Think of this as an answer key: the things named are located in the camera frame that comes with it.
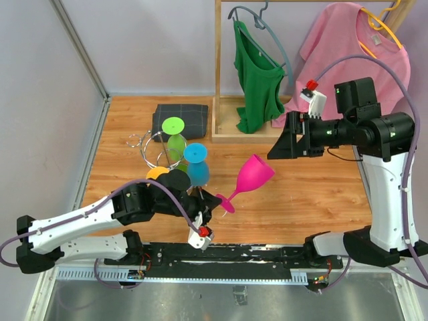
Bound lime green plastic wine glass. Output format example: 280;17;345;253
162;116;187;162

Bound yellow clothes hanger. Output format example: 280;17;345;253
361;0;403;49

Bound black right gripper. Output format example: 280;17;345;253
267;110;355;159

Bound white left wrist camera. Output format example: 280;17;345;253
187;212;214;251

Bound dark grey folded cloth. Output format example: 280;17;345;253
152;104;209;140

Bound wooden clothes rack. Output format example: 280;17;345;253
211;0;416;144

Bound magenta plastic wine glass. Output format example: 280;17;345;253
216;154;275;213

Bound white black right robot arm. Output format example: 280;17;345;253
267;78;427;268

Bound green tank top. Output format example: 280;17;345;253
233;21;285;134

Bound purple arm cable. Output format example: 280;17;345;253
0;179;207;290
314;54;428;290

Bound grey blue clothes hanger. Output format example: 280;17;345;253
227;1;295;87

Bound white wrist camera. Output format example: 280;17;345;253
187;212;214;251
300;80;327;118

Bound yellow plastic wine glass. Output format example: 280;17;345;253
146;166;170;181

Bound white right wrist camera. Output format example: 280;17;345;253
300;80;327;118

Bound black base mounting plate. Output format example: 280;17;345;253
104;242;343;281

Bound chrome wire wine glass rack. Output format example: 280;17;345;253
126;130;187;173

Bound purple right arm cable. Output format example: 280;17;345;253
314;54;428;290

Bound blue plastic wine glass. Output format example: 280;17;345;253
184;142;210;187

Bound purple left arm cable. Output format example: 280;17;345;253
0;179;207;290

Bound pink t-shirt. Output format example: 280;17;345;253
284;2;411;120

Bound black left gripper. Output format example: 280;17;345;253
156;185;223;231

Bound aluminium frame rail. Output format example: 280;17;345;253
49;0;111;101

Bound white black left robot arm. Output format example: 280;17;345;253
16;179;221;274

